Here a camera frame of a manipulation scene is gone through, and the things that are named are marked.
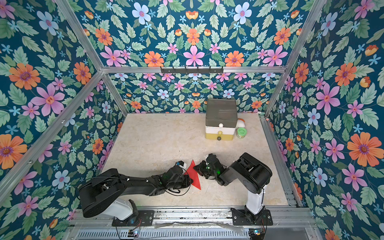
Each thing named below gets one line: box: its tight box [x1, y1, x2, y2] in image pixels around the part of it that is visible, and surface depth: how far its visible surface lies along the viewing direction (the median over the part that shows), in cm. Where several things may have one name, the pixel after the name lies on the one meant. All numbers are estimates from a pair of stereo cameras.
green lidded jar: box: [236, 127, 247, 139], surface depth 106 cm
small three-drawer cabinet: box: [205, 98, 238, 141], surface depth 98 cm
